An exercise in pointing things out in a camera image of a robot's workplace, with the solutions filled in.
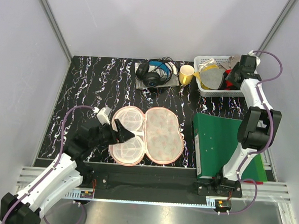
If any black over-ear headphones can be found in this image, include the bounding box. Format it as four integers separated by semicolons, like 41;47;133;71
135;57;178;88

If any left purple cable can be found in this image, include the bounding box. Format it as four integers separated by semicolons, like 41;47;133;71
0;100;96;224

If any red bra with black straps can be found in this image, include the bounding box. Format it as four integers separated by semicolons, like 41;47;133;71
223;69;239;91

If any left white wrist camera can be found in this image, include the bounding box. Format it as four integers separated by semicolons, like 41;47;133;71
93;106;111;125

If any yellow mug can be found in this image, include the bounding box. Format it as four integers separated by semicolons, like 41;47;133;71
179;64;195;85

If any grey cloth in basket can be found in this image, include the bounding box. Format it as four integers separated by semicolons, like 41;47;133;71
200;68;225;90

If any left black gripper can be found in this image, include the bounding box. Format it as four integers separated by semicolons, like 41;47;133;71
90;117;135;150

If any beige cloth in basket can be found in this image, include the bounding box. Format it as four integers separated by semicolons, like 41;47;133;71
220;55;241;70

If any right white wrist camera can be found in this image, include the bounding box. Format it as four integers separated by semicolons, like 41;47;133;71
248;50;261;66

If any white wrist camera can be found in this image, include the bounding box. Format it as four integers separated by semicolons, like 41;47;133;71
93;106;111;125
248;50;261;66

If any green binder folder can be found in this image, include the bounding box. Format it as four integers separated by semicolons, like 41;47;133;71
193;113;267;182

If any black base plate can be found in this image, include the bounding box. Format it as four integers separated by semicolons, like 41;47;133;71
88;162;242;206

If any grey book under headphones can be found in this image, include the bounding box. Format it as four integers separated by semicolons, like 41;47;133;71
134;62;179;89

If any white plastic basket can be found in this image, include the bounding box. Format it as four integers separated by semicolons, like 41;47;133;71
194;55;244;97

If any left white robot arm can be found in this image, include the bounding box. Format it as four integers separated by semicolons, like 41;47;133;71
0;119;135;224

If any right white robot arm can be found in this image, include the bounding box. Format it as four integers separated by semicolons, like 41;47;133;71
213;54;282;196

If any yellow cloth in basket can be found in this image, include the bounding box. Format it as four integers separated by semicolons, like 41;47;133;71
194;66;218;90

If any purple cable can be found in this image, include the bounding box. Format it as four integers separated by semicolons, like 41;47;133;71
216;48;284;218
0;100;96;224

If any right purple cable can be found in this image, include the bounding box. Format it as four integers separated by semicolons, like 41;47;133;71
216;48;284;218

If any white packet in basket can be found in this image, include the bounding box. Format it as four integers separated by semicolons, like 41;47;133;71
198;58;217;72

